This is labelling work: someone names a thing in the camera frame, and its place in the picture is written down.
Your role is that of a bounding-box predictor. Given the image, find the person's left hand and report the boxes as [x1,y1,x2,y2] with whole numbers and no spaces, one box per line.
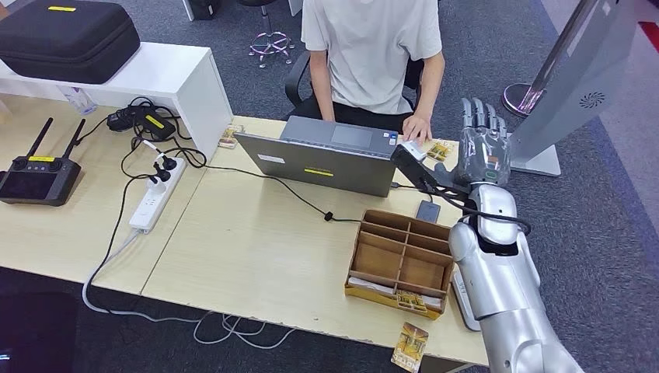
[401,113,434,148]

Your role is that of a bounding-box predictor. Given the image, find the person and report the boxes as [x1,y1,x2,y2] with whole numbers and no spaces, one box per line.
[281,0,446,148]

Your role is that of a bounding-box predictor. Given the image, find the white card reader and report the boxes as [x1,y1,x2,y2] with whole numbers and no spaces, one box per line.
[452,270,483,333]

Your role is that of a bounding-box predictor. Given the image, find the small black external drive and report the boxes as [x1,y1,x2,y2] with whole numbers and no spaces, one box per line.
[416,199,442,225]

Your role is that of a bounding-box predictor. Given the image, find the grey laptop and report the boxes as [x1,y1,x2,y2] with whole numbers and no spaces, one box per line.
[232,115,399,199]

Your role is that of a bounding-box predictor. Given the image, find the chrome stanchion base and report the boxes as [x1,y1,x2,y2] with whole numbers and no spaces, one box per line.
[501,82,547,118]

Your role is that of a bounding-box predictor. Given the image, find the black office chair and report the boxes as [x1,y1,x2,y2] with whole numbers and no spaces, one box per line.
[284,50,426,122]

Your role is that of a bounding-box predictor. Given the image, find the wooden compartment organizer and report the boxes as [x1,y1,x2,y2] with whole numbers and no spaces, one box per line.
[344,208,457,321]

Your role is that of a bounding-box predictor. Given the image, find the white paper sheet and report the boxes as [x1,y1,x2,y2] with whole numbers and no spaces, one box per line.
[349,277,443,310]

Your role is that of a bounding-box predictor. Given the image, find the chrome stool base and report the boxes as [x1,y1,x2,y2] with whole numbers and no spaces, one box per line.
[236,0,297,69]

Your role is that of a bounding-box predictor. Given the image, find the grey kiosk stand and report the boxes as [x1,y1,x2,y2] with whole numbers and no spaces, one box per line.
[507,0,659,178]

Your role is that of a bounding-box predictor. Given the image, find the black floor bin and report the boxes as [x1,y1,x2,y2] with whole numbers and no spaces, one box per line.
[187,0,225,22]

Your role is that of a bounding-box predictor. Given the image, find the white desk shelf riser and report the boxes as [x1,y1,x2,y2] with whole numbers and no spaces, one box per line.
[0,41,234,162]

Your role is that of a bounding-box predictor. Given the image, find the black power adapter yellow label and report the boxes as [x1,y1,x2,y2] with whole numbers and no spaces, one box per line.
[134,106,177,142]

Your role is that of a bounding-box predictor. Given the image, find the white power strip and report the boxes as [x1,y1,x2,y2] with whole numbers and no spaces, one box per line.
[127,156,187,235]

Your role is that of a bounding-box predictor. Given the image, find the clear plastic bottle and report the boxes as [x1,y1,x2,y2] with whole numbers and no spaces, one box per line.
[58,85,99,115]

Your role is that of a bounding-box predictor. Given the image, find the black hard carrying case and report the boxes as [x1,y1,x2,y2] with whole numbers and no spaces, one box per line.
[0,0,141,85]

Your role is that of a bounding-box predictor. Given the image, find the black remote controller with antennas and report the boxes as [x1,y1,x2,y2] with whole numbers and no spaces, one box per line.
[0,117,86,207]

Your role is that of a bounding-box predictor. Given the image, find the black drive cable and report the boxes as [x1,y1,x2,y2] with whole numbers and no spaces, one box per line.
[391,181,434,204]

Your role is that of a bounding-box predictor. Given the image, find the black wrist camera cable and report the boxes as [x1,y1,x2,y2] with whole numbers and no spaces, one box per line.
[422,185,532,238]

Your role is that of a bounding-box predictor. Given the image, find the black laptop power cable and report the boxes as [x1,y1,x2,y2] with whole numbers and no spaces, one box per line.
[175,148,364,225]

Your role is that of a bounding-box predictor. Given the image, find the black mains cable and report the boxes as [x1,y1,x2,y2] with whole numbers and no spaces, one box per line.
[85,172,155,310]

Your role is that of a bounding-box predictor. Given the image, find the white power strip cable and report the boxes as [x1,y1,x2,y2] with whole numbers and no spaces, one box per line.
[79,231,297,351]

